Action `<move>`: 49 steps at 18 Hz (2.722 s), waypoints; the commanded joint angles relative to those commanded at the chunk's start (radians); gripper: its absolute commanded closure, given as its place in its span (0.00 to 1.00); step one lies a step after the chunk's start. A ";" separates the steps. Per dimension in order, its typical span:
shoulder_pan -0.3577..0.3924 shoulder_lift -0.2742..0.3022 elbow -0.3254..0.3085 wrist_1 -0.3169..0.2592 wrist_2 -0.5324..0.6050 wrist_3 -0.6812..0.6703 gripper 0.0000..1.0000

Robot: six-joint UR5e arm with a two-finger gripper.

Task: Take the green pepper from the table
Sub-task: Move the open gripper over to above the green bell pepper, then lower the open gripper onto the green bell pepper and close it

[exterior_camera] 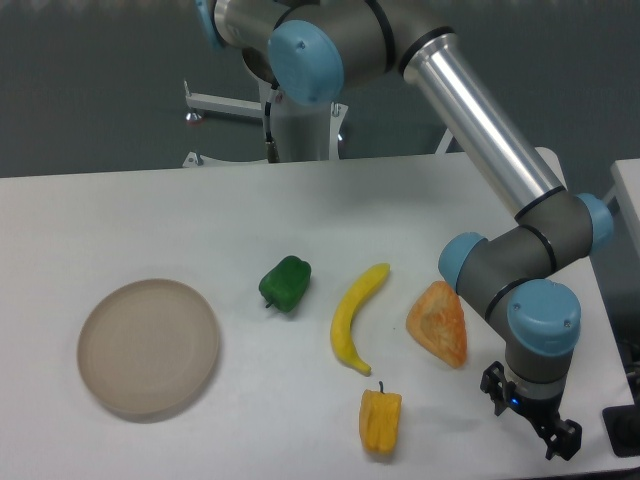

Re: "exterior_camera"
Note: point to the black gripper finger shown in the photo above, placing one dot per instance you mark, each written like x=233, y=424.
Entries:
x=497, y=387
x=562, y=437

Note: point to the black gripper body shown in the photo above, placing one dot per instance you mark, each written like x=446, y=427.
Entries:
x=538, y=403

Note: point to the green bell pepper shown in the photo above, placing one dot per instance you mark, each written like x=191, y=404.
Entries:
x=284, y=286

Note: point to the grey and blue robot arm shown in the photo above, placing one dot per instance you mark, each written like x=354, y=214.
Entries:
x=315, y=49

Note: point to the yellow bell pepper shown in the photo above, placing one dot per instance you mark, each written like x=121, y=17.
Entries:
x=379, y=418

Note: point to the black device at table edge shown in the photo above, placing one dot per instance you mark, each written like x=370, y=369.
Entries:
x=622, y=426

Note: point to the orange triangular pastry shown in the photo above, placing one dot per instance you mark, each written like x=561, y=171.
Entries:
x=436, y=321

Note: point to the yellow banana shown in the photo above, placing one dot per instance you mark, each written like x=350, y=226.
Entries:
x=360, y=291

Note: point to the white side table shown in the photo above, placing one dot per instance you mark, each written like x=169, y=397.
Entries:
x=622, y=198

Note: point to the beige round plate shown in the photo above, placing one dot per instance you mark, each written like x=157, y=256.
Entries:
x=148, y=350

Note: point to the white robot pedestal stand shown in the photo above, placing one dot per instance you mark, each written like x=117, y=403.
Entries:
x=385, y=118

